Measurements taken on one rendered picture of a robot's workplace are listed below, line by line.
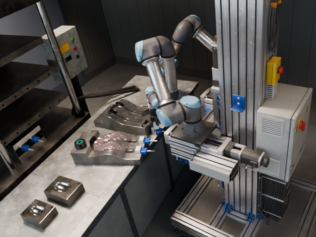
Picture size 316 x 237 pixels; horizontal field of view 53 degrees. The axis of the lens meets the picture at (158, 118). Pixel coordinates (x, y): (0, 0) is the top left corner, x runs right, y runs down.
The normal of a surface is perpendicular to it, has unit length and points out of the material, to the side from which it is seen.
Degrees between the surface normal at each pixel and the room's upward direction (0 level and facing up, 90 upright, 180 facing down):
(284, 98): 0
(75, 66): 90
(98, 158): 90
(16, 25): 90
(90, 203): 0
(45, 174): 0
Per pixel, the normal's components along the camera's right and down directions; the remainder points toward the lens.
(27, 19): 0.81, 0.23
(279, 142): -0.58, 0.54
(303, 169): -0.15, -0.81
